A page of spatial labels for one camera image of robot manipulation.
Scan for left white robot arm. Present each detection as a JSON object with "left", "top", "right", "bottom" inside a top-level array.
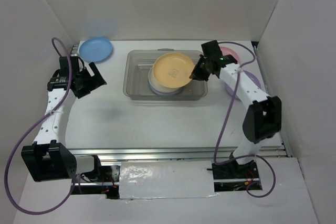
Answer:
[{"left": 21, "top": 56, "right": 106, "bottom": 182}]

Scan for pink plastic plate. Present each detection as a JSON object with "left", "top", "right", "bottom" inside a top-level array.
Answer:
[{"left": 219, "top": 46, "right": 240, "bottom": 63}]

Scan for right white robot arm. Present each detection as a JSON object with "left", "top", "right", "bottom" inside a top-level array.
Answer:
[{"left": 190, "top": 40, "right": 282, "bottom": 178}]

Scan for orange plastic plate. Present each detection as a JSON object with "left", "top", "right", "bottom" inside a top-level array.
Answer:
[{"left": 153, "top": 52, "right": 194, "bottom": 89}]

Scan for purple plastic plate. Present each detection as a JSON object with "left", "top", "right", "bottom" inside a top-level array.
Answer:
[
  {"left": 149, "top": 82, "right": 182, "bottom": 95},
  {"left": 223, "top": 71, "right": 261, "bottom": 97}
]

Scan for white front cover panel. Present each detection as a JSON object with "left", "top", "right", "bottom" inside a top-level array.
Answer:
[{"left": 119, "top": 161, "right": 215, "bottom": 199}]

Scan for cream plastic plate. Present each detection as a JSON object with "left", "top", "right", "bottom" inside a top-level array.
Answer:
[{"left": 147, "top": 66, "right": 183, "bottom": 93}]

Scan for clear plastic bin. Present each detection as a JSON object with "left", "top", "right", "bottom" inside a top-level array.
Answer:
[{"left": 123, "top": 49, "right": 208, "bottom": 101}]

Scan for blue plastic plate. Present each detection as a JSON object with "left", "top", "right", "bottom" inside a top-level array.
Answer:
[{"left": 79, "top": 37, "right": 113, "bottom": 63}]

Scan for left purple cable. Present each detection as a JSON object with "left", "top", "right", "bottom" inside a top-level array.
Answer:
[{"left": 4, "top": 37, "right": 82, "bottom": 214}]

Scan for white watermelon pattern plate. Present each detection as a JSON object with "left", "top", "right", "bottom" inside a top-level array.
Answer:
[{"left": 149, "top": 86, "right": 183, "bottom": 96}]

